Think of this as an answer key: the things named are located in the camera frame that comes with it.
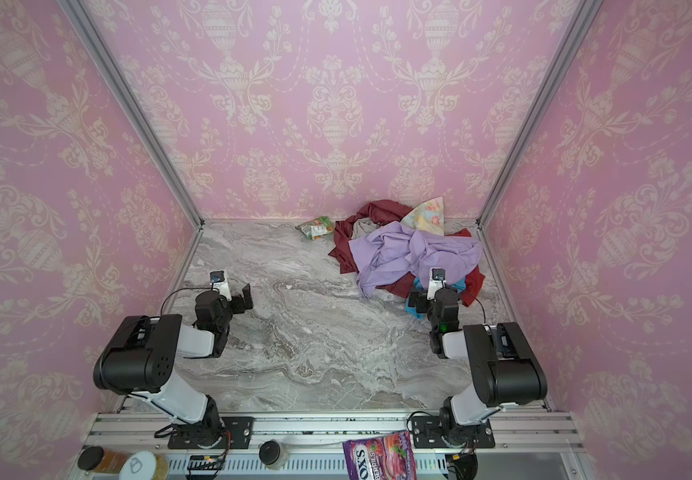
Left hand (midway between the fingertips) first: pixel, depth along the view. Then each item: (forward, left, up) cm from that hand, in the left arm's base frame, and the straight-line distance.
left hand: (235, 286), depth 95 cm
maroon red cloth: (+3, -54, -1) cm, 54 cm away
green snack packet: (+28, -23, -2) cm, 36 cm away
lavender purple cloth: (+10, -59, +7) cm, 60 cm away
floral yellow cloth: (+30, -65, +3) cm, 72 cm away
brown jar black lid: (-46, +16, +3) cm, 49 cm away
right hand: (+1, -62, +2) cm, 62 cm away
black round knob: (-44, -21, +1) cm, 49 cm away
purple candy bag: (-44, -46, -3) cm, 63 cm away
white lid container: (-47, +9, -1) cm, 48 cm away
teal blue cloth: (-1, -58, +3) cm, 58 cm away
